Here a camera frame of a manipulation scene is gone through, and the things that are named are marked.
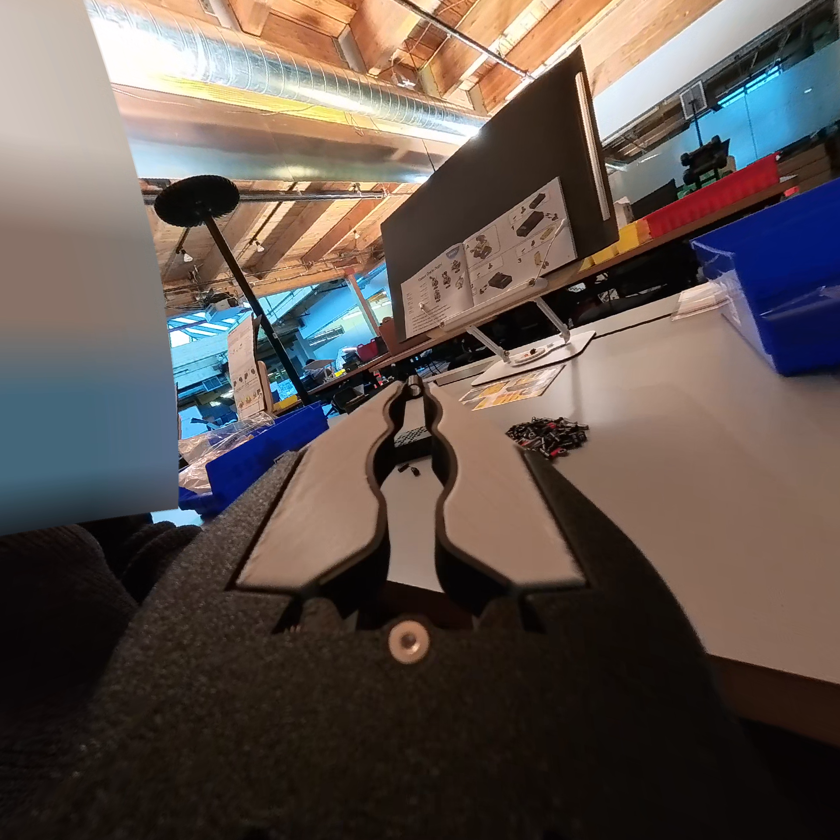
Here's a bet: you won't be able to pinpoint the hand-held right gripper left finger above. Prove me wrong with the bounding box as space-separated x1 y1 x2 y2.
235 379 406 601

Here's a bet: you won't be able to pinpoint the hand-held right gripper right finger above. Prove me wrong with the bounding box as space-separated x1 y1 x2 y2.
421 381 588 616

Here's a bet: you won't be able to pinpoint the pile of small plastic pins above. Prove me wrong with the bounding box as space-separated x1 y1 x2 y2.
505 416 589 458

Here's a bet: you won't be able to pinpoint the black perforated plastic block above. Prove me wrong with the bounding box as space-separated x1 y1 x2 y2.
392 425 435 458

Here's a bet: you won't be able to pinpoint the blue plastic bin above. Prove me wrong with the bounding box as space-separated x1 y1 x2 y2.
690 177 840 377
177 402 329 519

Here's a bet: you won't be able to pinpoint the clear bags of parts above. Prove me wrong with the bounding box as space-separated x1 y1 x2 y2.
178 420 277 490

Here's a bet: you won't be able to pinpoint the yellow grey sticker sheet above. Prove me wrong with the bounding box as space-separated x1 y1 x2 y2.
458 364 567 412

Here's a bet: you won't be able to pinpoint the instruction sheet stand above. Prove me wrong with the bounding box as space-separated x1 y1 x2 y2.
226 314 273 421

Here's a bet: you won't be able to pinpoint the open instruction manual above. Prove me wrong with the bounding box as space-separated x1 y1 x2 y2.
400 177 578 339

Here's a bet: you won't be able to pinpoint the paper in clear sleeve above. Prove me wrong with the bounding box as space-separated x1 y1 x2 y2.
671 287 732 324

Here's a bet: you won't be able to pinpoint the yellow plastic bin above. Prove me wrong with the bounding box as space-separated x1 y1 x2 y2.
577 222 651 266

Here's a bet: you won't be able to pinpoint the black pole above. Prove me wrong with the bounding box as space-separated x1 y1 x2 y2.
153 175 312 406

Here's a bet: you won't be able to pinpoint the red plastic bin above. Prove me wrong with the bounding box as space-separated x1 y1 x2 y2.
646 154 782 237

